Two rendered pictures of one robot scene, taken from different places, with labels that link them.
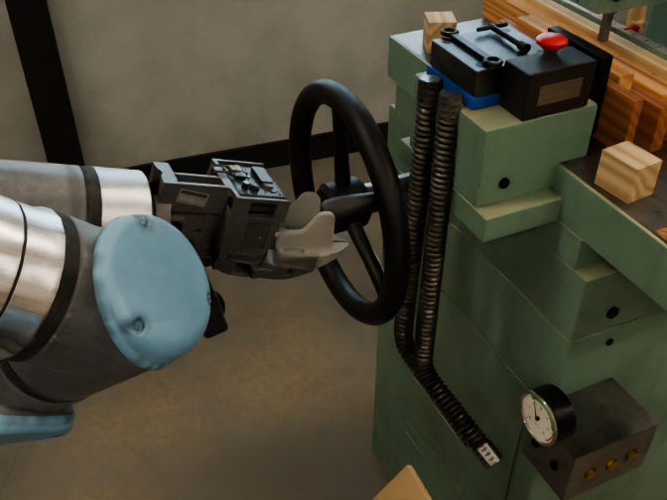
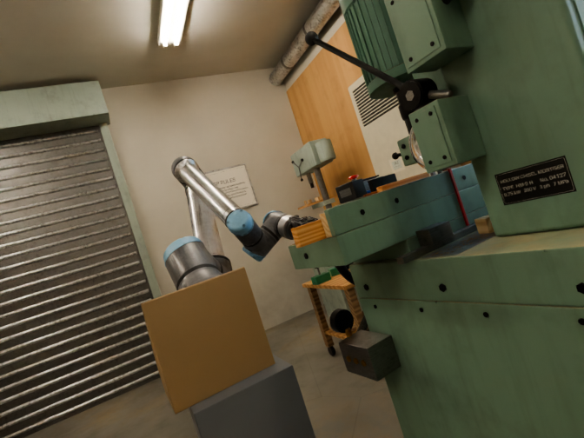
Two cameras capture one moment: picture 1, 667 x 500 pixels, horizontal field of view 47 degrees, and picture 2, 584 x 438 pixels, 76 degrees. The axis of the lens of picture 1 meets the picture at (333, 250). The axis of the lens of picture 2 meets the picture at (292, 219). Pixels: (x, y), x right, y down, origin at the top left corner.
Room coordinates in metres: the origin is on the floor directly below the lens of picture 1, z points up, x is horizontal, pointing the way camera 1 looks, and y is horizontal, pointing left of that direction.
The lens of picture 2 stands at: (0.43, -1.23, 0.95)
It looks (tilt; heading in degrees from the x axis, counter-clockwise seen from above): 1 degrees up; 86
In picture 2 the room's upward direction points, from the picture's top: 18 degrees counter-clockwise
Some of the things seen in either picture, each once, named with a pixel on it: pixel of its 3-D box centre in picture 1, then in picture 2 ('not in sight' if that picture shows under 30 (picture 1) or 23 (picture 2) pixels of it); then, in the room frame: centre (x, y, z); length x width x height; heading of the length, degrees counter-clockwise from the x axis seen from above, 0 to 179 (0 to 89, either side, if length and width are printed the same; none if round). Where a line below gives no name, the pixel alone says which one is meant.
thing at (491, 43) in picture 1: (507, 64); (359, 188); (0.72, -0.18, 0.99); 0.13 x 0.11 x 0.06; 25
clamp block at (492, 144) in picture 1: (497, 126); not in sight; (0.73, -0.18, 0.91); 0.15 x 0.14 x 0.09; 25
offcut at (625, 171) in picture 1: (627, 172); not in sight; (0.63, -0.28, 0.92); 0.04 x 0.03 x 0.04; 31
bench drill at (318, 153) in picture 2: not in sight; (335, 228); (1.05, 2.12, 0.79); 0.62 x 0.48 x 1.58; 108
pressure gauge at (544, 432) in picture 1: (549, 419); (343, 324); (0.55, -0.24, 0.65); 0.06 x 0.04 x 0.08; 25
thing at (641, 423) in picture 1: (588, 439); (367, 354); (0.58, -0.30, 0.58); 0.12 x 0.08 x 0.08; 115
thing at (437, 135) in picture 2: not in sight; (446, 135); (0.81, -0.55, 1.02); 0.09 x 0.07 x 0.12; 25
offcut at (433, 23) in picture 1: (439, 32); not in sight; (0.97, -0.14, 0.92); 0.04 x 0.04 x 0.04; 4
